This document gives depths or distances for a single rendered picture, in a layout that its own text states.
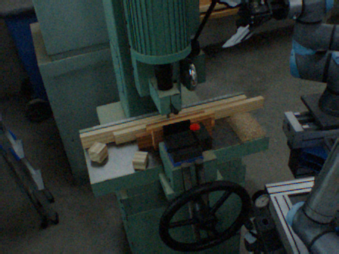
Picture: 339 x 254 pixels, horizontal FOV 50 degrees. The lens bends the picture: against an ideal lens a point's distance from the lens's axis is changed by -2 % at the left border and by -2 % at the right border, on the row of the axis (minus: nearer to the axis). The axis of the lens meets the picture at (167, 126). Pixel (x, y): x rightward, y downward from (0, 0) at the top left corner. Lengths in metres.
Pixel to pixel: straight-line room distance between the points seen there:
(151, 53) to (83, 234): 1.38
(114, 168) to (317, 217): 0.61
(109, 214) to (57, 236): 0.31
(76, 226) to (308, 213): 1.56
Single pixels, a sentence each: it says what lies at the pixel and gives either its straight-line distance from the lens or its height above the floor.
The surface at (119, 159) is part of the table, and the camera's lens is 1.21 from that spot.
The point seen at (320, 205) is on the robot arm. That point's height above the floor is 1.02.
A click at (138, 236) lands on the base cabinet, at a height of 0.59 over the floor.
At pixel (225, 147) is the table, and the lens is 1.21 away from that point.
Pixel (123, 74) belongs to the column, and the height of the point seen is 1.05.
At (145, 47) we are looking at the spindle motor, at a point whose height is 1.25.
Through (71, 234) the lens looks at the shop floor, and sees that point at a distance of 2.22.
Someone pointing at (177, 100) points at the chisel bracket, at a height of 1.05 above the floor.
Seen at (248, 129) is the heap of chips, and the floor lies 0.93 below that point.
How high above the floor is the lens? 1.69
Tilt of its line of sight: 37 degrees down
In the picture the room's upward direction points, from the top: 5 degrees counter-clockwise
